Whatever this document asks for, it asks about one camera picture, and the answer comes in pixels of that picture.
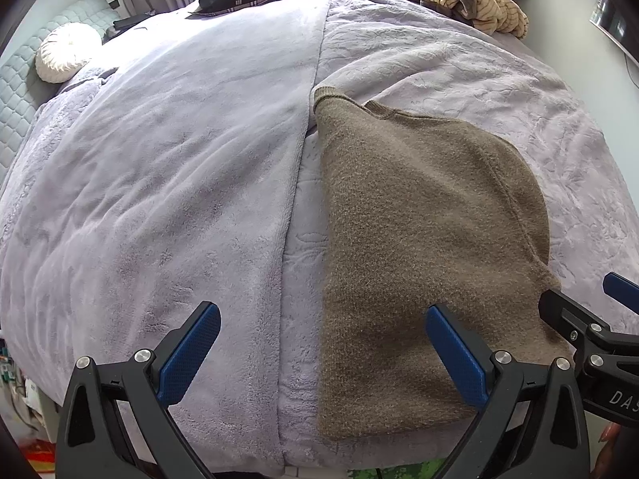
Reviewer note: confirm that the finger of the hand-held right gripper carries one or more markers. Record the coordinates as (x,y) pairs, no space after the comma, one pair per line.
(621,287)
(559,309)

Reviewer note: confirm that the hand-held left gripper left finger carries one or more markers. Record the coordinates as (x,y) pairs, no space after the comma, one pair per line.
(192,354)

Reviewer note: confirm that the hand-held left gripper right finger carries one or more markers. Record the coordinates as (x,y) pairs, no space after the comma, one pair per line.
(457,354)

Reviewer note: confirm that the brown knit sweater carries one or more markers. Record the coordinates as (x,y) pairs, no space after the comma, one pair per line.
(424,234)

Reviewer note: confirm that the person's right hand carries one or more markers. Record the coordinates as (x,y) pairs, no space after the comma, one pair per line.
(610,434)

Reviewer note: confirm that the green patterned cloth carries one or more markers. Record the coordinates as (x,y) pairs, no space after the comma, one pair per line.
(394,471)

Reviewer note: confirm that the colourful bedside clutter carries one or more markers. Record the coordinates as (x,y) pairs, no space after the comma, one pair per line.
(30,399)

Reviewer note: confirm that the embossed lavender blanket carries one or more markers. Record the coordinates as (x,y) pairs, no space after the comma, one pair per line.
(449,75)

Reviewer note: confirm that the striped beige sweater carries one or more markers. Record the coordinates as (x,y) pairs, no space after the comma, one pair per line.
(489,2)

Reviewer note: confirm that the grey quilted headboard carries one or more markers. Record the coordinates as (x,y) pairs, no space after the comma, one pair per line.
(20,85)

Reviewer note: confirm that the round white pillow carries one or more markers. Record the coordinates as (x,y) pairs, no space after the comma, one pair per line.
(67,52)

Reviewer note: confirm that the flat black item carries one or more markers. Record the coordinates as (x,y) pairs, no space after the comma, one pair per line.
(132,21)

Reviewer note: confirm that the wall television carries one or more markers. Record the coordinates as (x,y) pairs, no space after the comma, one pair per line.
(611,15)

